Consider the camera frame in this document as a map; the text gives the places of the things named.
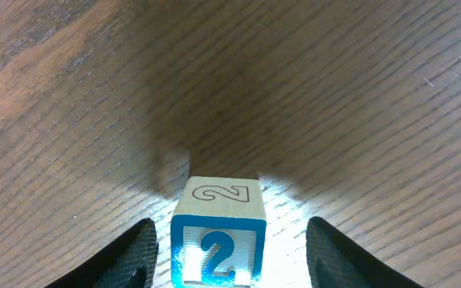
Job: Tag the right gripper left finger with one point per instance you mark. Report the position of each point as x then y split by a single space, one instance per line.
127 262

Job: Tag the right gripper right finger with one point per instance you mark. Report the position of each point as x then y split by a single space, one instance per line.
336 261

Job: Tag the blue number 2 block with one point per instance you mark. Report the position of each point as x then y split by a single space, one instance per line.
217 233

